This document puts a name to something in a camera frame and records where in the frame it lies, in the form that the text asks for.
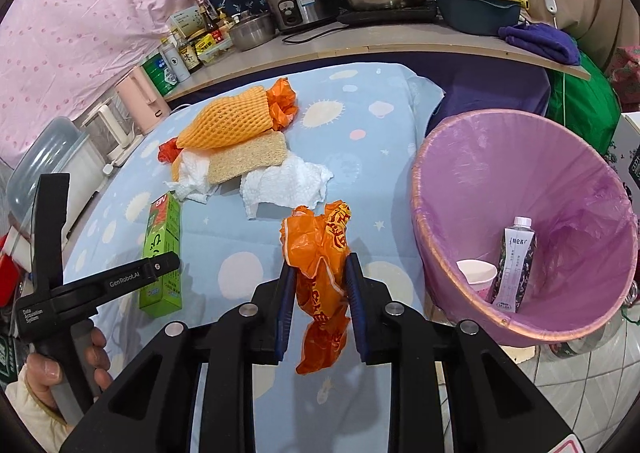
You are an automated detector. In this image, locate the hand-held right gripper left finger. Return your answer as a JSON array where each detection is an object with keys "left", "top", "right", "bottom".
[{"left": 59, "top": 260, "right": 301, "bottom": 453}]

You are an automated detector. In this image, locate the green bag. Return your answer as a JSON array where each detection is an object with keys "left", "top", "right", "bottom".
[{"left": 545, "top": 53, "right": 622, "bottom": 154}]

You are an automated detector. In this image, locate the person's left hand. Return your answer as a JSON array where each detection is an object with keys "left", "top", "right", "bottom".
[{"left": 22, "top": 325, "right": 115, "bottom": 406}]

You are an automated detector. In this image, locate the small steel pot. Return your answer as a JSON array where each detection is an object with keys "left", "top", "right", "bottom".
[{"left": 229, "top": 13, "right": 277, "bottom": 52}]

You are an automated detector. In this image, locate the dark blue basin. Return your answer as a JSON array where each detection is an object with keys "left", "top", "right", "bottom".
[{"left": 432, "top": 0, "right": 528, "bottom": 38}]

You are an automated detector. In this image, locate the dark sauce bottle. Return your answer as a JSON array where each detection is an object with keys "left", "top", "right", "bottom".
[{"left": 176, "top": 30, "right": 203, "bottom": 74}]

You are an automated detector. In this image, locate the white paper cup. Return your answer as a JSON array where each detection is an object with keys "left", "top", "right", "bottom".
[{"left": 456, "top": 259, "right": 499, "bottom": 303}]

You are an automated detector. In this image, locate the black power cable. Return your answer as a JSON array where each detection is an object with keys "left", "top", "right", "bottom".
[{"left": 282, "top": 23, "right": 346, "bottom": 44}]

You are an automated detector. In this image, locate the red plastic bag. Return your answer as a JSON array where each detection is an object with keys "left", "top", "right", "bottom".
[{"left": 158, "top": 137, "right": 186, "bottom": 166}]

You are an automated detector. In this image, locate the red object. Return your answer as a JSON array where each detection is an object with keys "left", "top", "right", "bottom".
[{"left": 0, "top": 253, "right": 23, "bottom": 306}]

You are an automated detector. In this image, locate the white carton box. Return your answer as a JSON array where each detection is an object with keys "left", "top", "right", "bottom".
[{"left": 167, "top": 7, "right": 206, "bottom": 36}]

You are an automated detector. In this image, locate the dark purple cloth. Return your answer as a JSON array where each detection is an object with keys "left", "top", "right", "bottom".
[{"left": 422, "top": 64, "right": 553, "bottom": 144}]

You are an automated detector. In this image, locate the clear food container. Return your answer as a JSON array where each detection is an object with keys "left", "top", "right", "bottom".
[{"left": 195, "top": 30, "right": 233, "bottom": 64}]

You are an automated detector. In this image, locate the green object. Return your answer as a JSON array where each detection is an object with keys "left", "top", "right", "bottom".
[{"left": 0, "top": 333, "right": 21, "bottom": 379}]

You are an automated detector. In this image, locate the person's left forearm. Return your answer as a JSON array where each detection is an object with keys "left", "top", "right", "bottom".
[{"left": 4, "top": 375, "right": 76, "bottom": 453}]

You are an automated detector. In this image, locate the pink floral cloth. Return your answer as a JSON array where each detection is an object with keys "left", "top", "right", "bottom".
[{"left": 607, "top": 45, "right": 640, "bottom": 108}]

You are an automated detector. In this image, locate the green can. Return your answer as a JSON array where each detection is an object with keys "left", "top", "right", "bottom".
[{"left": 140, "top": 54, "right": 180, "bottom": 96}]

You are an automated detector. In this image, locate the tan loofah pad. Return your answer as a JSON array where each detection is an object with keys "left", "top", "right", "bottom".
[{"left": 207, "top": 131, "right": 288, "bottom": 184}]

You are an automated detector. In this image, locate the white bottle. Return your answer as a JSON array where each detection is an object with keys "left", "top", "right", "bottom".
[{"left": 159, "top": 40, "right": 192, "bottom": 82}]

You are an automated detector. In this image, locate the purple plastic bin liner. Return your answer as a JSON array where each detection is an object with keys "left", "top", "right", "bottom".
[{"left": 412, "top": 109, "right": 640, "bottom": 341}]

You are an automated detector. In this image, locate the white plastic storage box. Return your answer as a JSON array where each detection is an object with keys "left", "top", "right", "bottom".
[{"left": 5, "top": 116, "right": 118, "bottom": 239}]

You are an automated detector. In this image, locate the pink trash bin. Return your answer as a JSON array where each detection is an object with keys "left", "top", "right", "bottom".
[{"left": 411, "top": 109, "right": 640, "bottom": 349}]

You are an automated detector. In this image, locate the plain orange plastic bag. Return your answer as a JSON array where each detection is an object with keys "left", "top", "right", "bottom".
[{"left": 265, "top": 78, "right": 300, "bottom": 131}]

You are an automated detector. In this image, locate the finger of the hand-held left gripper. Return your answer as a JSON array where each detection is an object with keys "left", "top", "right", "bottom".
[
  {"left": 60, "top": 251, "right": 181, "bottom": 316},
  {"left": 29, "top": 173, "right": 71, "bottom": 296}
]

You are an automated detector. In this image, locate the black induction cooker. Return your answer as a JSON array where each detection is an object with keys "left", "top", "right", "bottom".
[{"left": 336, "top": 3, "right": 441, "bottom": 26}]

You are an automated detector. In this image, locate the orange printed plastic bag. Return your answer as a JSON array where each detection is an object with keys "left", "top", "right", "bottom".
[{"left": 279, "top": 200, "right": 358, "bottom": 376}]

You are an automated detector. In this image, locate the printed drink carton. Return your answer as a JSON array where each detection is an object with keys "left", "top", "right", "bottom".
[{"left": 487, "top": 216, "right": 538, "bottom": 314}]

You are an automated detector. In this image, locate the large white paper towel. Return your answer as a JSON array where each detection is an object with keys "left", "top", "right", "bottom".
[{"left": 240, "top": 155, "right": 335, "bottom": 221}]

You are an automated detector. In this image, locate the pink electric kettle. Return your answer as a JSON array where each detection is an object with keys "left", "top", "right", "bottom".
[{"left": 115, "top": 67, "right": 171, "bottom": 136}]

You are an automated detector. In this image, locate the purple towel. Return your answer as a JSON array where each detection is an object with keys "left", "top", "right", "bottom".
[{"left": 498, "top": 23, "right": 582, "bottom": 66}]

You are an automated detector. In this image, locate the small white paper towel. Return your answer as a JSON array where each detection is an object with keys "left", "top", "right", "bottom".
[{"left": 170, "top": 150, "right": 223, "bottom": 206}]

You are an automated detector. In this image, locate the pink dotted cloth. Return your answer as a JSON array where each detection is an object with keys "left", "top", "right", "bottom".
[{"left": 0, "top": 0, "right": 231, "bottom": 168}]

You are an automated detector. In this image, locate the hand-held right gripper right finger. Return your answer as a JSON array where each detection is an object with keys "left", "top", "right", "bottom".
[{"left": 345, "top": 252, "right": 588, "bottom": 453}]

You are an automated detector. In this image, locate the white blender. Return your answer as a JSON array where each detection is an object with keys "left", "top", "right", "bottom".
[{"left": 80, "top": 100, "right": 143, "bottom": 168}]

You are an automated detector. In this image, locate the orange foam fruit net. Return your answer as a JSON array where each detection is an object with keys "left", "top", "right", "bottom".
[{"left": 177, "top": 86, "right": 275, "bottom": 151}]

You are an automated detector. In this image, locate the wooden counter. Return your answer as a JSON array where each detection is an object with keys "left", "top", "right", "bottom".
[{"left": 162, "top": 15, "right": 592, "bottom": 104}]

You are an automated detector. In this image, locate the blue printed blanket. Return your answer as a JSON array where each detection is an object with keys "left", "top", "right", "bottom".
[{"left": 62, "top": 62, "right": 446, "bottom": 453}]

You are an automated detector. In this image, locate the green cardboard box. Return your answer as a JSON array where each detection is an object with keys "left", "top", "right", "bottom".
[{"left": 139, "top": 191, "right": 183, "bottom": 319}]

